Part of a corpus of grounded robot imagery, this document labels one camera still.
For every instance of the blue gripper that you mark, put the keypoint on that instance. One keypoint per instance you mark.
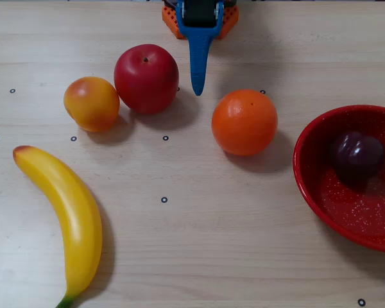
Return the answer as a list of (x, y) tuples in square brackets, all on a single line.
[(199, 16)]

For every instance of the dark purple plum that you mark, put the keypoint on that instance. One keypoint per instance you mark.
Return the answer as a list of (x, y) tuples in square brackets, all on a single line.
[(356, 157)]

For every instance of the yellow banana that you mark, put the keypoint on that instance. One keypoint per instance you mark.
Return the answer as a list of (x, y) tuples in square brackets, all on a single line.
[(73, 211)]

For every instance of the orange fruit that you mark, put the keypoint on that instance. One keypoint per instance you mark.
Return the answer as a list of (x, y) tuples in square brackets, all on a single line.
[(244, 123)]

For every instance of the red speckled bowl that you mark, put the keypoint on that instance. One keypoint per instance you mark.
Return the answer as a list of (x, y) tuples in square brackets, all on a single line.
[(356, 211)]

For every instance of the orange robot base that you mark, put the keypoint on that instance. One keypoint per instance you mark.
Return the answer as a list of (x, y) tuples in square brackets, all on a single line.
[(168, 19)]

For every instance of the yellow orange peach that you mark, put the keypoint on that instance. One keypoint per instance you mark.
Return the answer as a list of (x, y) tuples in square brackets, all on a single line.
[(91, 104)]

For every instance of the red apple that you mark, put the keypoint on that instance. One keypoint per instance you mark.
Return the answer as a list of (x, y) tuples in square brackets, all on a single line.
[(144, 83)]

